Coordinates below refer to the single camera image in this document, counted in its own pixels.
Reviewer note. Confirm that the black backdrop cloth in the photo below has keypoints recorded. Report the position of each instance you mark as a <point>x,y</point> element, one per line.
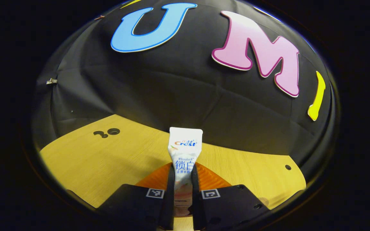
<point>172,89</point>

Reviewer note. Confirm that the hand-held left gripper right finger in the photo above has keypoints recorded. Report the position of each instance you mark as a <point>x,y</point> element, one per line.
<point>230,205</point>

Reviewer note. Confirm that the small copper clip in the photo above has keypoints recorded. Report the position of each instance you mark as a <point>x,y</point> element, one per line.
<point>100,17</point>

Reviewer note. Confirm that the wooden desktop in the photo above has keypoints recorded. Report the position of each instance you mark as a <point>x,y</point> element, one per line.
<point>92,160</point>

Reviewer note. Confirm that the small silver clip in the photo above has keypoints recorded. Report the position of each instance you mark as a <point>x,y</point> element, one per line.
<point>51,81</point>

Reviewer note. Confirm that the white toothpaste tube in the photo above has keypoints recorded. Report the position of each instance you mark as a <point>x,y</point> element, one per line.
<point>185,150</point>

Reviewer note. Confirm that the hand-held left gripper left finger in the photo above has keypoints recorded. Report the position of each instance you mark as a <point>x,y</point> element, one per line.
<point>133,205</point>

